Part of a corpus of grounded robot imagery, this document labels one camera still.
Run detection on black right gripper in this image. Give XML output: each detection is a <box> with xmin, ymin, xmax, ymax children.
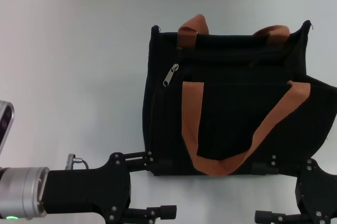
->
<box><xmin>251</xmin><ymin>155</ymin><xmax>337</xmax><ymax>224</ymax></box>

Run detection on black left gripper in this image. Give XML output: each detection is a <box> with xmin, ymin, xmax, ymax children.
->
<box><xmin>42</xmin><ymin>151</ymin><xmax>177</xmax><ymax>224</ymax></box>

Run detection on black food bag orange handles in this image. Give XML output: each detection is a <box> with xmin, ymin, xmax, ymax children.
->
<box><xmin>142</xmin><ymin>14</ymin><xmax>337</xmax><ymax>178</ymax></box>

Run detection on silver zipper pull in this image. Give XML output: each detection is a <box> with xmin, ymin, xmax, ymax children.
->
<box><xmin>162</xmin><ymin>63</ymin><xmax>180</xmax><ymax>87</ymax></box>

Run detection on left gripper cable with plug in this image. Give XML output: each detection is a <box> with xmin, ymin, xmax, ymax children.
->
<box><xmin>65</xmin><ymin>153</ymin><xmax>90</xmax><ymax>170</ymax></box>

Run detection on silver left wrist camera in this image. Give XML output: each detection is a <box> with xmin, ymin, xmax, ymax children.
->
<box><xmin>0</xmin><ymin>100</ymin><xmax>16</xmax><ymax>156</ymax></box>

